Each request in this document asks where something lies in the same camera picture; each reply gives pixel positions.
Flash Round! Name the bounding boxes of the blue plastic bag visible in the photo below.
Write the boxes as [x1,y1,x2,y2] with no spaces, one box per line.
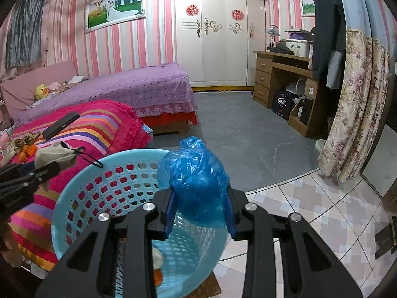
[158,137,230,228]

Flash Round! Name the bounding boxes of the brown paper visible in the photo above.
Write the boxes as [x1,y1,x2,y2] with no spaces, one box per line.
[4,132,41,155]

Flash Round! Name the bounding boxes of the orange peel fragment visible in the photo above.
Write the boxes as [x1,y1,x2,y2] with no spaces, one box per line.
[18,151,27,163]

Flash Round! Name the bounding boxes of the orange peel cup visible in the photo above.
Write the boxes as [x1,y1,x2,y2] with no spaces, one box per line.
[26,144,38,157]

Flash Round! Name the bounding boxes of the light blue plastic basket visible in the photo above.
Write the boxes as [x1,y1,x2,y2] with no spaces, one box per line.
[51,149,228,297]

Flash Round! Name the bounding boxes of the black phone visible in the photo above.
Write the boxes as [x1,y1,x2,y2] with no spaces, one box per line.
[42,112,80,141]

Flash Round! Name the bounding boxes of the pink headboard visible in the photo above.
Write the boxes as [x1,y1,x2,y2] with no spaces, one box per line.
[1,61,77,119]

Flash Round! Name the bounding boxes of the striped pink bed blanket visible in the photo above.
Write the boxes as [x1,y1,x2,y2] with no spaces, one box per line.
[11,100,152,271]

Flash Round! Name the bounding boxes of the yellow duck plush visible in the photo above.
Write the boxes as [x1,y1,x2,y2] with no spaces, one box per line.
[35,84,49,101]

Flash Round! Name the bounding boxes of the wooden desk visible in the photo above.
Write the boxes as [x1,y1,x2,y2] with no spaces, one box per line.
[253,51,326,139]

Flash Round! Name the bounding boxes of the purple dotted bed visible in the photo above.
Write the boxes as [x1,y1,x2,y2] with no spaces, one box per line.
[9,63,197,126]

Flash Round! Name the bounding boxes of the black box under desk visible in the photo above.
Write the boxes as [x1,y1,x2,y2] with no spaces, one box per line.
[272,89,298,120]

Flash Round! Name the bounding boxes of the grey hanging cloth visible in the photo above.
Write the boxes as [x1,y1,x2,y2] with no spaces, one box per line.
[6,0,45,68]

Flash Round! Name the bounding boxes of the floral curtain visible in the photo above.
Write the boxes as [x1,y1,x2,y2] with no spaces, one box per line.
[318,29,390,182]

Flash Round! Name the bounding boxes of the white storage box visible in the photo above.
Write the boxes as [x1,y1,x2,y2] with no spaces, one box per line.
[285,39,309,58]

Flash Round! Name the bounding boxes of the desk lamp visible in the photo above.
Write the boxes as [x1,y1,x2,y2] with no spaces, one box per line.
[266,24,280,47]

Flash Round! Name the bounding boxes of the black hanging garment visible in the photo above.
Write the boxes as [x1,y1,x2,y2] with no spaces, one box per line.
[312,0,346,89]

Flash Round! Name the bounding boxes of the white wardrobe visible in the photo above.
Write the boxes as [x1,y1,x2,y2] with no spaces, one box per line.
[175,0,265,88]

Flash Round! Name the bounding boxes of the wedding photo frame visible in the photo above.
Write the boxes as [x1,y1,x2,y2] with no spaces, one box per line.
[84,0,147,33]

